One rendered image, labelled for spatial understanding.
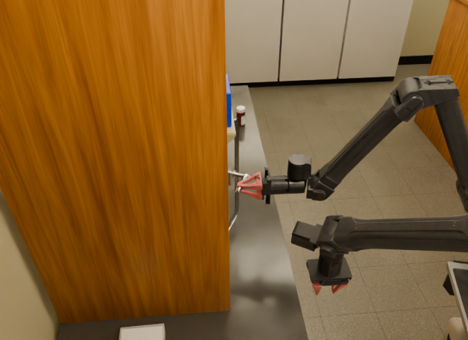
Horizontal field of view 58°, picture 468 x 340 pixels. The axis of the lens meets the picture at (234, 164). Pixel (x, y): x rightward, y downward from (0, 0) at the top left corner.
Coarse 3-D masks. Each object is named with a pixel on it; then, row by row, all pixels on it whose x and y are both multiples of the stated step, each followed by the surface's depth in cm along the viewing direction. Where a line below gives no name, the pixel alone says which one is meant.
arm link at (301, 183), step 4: (288, 180) 128; (292, 180) 128; (296, 180) 128; (300, 180) 128; (304, 180) 128; (288, 184) 128; (292, 184) 128; (296, 184) 128; (300, 184) 128; (304, 184) 128; (288, 188) 129; (292, 188) 128; (296, 188) 128; (300, 188) 128; (304, 188) 128; (288, 192) 129; (292, 192) 129; (296, 192) 129; (300, 192) 129
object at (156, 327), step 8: (120, 328) 116; (128, 328) 117; (136, 328) 116; (144, 328) 116; (152, 328) 116; (160, 328) 116; (120, 336) 115; (128, 336) 115; (136, 336) 114; (144, 336) 114; (152, 336) 114; (160, 336) 114
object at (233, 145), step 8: (232, 144) 126; (232, 152) 128; (232, 160) 130; (232, 168) 132; (232, 176) 134; (232, 184) 135; (232, 192) 138; (232, 200) 139; (232, 208) 142; (232, 216) 144
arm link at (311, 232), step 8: (296, 224) 103; (304, 224) 102; (320, 224) 101; (296, 232) 101; (304, 232) 101; (312, 232) 100; (296, 240) 103; (304, 240) 102; (312, 240) 99; (312, 248) 101; (320, 248) 94; (328, 248) 92
